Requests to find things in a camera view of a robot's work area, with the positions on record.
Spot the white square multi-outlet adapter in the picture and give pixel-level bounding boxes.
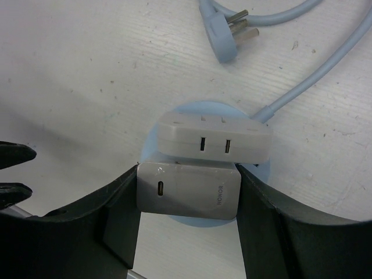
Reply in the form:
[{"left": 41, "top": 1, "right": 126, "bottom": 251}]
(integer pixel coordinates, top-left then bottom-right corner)
[{"left": 157, "top": 112, "right": 273, "bottom": 164}]

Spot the round light blue socket hub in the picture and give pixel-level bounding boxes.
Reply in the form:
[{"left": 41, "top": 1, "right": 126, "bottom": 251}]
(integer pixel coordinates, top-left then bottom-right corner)
[{"left": 137, "top": 101, "right": 273, "bottom": 227}]

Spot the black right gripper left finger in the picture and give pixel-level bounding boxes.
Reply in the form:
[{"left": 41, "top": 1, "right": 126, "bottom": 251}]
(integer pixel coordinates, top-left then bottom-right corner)
[{"left": 1, "top": 167, "right": 141, "bottom": 278}]

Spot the light blue round plug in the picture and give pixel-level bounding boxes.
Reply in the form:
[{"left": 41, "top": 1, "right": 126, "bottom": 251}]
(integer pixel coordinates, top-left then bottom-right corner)
[{"left": 200, "top": 6, "right": 259, "bottom": 63}]

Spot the white Honor USB charger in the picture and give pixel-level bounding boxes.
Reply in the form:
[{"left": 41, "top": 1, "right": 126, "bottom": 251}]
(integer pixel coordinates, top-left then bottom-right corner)
[{"left": 137, "top": 162, "right": 241, "bottom": 220}]

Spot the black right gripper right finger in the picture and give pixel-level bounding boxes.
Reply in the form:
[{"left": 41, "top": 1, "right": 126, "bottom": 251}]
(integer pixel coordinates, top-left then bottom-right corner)
[{"left": 237, "top": 165, "right": 371, "bottom": 278}]

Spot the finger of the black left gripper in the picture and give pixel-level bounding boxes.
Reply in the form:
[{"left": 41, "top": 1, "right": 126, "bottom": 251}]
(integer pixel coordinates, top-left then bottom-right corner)
[
  {"left": 0, "top": 183, "right": 33, "bottom": 210},
  {"left": 0, "top": 141, "right": 37, "bottom": 170}
]

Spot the aluminium rail table edge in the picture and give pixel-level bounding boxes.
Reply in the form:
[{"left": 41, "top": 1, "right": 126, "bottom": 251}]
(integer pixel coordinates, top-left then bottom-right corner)
[{"left": 1, "top": 206, "right": 146, "bottom": 279}]

